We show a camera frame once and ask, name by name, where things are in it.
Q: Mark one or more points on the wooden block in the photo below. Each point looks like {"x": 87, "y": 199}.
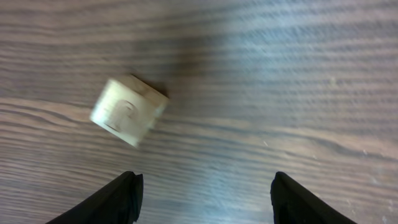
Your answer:
{"x": 128, "y": 108}

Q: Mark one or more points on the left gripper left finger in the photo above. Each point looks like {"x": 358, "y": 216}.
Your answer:
{"x": 118, "y": 202}

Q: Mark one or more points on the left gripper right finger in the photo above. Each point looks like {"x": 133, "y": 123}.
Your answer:
{"x": 293, "y": 203}

